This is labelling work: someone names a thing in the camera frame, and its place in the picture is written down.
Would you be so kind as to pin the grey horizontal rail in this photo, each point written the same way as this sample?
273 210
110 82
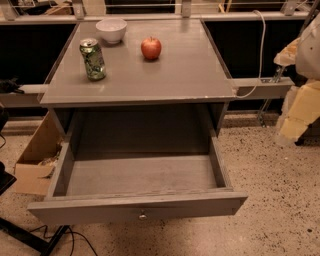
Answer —
254 88

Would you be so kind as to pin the red apple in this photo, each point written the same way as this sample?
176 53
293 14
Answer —
151 48

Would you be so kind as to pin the grey top drawer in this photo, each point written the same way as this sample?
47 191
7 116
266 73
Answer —
120 165

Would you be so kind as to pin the black stand base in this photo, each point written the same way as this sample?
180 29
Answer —
43 247

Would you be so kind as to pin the white ceramic bowl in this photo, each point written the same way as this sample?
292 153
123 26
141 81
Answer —
111 30

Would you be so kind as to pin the green soda can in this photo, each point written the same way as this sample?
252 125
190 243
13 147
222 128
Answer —
93 59

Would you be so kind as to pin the cardboard box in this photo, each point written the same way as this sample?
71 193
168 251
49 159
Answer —
36 164

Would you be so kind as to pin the black object at left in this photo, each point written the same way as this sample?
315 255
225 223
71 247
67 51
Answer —
10 86

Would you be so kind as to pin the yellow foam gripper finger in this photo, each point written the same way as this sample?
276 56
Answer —
287 55
300 109

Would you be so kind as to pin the metal diagonal rod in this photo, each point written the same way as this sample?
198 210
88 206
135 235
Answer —
303 52

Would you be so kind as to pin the grey drawer cabinet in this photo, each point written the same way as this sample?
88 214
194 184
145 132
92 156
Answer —
187 70

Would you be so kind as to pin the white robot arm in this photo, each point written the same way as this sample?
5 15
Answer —
304 103

